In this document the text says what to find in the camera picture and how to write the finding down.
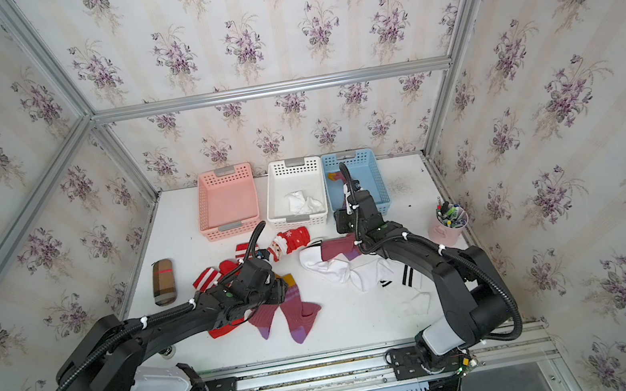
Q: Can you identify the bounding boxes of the purple sock yellow cuff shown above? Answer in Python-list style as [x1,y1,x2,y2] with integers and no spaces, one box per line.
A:
[248,274,322,344]

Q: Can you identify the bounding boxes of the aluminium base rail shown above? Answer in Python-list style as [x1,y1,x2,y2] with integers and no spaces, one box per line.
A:
[62,316,561,391]

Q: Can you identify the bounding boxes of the blue plastic basket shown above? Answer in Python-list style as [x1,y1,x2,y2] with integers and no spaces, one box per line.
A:
[321,148,391,215]

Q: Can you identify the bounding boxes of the red santa christmas sock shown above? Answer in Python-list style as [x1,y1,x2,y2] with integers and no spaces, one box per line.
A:
[267,227,311,262]

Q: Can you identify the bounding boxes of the white sock black stripes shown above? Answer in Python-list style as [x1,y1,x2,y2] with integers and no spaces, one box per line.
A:
[349,255,431,317]

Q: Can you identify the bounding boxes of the pink plastic basket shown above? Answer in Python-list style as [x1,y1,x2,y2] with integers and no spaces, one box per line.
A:
[197,162,261,242]

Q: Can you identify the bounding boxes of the white plastic basket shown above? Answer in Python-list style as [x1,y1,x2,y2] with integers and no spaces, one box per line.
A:
[266,156,330,231]

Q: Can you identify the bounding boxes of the maroon purple sock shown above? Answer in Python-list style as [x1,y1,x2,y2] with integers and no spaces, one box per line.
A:
[320,234,361,262]

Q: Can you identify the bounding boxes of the white ankle sock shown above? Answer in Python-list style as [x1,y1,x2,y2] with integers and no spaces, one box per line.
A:
[299,245,352,284]

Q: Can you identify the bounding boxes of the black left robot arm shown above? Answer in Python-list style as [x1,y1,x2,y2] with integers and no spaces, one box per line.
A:
[55,221,288,391]

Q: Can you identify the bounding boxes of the pink pen cup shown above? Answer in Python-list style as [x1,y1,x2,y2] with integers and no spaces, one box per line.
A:
[428,200,470,246]

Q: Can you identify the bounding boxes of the purple striped sock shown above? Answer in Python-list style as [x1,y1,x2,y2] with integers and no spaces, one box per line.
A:
[326,171,345,184]

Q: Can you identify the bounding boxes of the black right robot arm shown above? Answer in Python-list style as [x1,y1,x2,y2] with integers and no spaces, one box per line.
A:
[335,163,524,372]

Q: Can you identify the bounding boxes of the small white sock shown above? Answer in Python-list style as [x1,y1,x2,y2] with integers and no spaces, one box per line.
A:
[286,190,311,215]

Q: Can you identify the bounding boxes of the red white striped sock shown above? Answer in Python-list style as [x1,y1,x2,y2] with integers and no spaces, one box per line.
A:
[193,242,262,295]

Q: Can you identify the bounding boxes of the brown plaid glasses case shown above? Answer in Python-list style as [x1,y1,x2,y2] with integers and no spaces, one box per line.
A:
[152,258,177,307]

